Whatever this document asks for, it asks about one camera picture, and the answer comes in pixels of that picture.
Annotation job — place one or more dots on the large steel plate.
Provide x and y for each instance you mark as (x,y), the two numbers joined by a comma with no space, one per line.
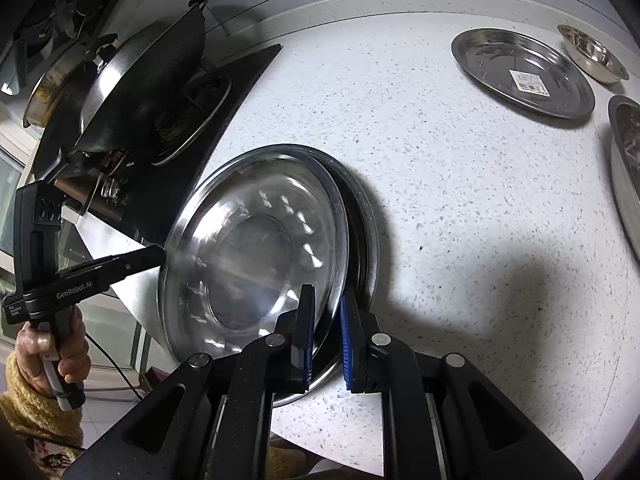
(362,230)
(240,240)

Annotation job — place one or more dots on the black glass gas stove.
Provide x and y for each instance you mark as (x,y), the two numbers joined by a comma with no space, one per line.
(240,90)

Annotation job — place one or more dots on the person's left hand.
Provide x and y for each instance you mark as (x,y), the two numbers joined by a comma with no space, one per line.
(75,355)

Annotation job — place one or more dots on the steel wok with lid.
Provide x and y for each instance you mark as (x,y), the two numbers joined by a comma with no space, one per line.
(165,75)

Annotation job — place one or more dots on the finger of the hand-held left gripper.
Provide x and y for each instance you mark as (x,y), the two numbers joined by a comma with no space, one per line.
(125,262)

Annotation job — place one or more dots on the small steel bowl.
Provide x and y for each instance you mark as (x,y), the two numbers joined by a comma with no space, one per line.
(595,55)

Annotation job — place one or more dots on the person's left forearm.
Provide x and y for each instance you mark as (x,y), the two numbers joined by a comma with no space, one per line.
(30,410)

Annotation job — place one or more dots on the floral patterned clothing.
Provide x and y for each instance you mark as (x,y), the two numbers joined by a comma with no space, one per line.
(50,455)

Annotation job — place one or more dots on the stove knob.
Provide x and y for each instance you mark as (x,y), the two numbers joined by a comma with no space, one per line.
(121,185)
(106,187)

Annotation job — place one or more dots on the stainless steel bowls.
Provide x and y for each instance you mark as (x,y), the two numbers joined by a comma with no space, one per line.
(490,65)

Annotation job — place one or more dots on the large steel bowl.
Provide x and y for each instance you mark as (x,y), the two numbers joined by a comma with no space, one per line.
(627,180)

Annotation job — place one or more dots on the steel pot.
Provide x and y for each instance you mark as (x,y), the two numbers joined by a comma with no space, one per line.
(50,85)

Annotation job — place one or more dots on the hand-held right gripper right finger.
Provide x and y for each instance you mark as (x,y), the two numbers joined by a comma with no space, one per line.
(346,350)

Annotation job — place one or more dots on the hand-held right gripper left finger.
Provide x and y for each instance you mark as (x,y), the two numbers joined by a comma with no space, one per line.
(306,330)

